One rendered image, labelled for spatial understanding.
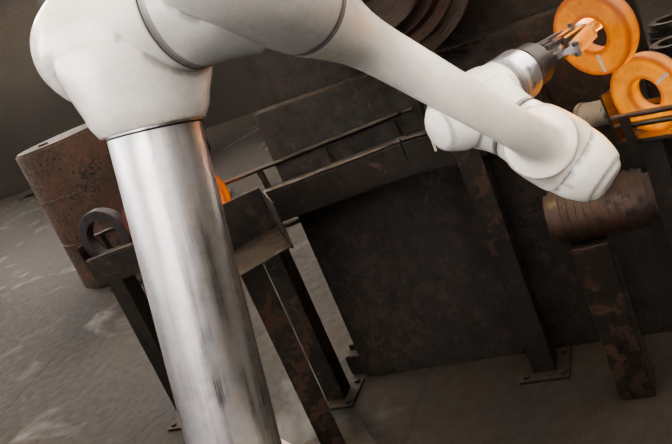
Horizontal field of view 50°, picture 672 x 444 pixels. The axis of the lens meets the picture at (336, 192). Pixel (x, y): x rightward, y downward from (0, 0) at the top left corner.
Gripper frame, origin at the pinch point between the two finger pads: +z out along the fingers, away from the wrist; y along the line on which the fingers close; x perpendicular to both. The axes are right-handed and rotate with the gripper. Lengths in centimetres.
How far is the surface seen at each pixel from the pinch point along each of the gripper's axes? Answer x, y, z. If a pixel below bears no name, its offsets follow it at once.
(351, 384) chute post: -85, -95, -33
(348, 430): -85, -78, -47
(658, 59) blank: -11.7, 4.2, 9.0
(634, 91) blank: -17.8, -3.2, 9.8
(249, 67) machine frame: 12, -95, -17
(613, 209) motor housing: -39.9, -10.0, 1.2
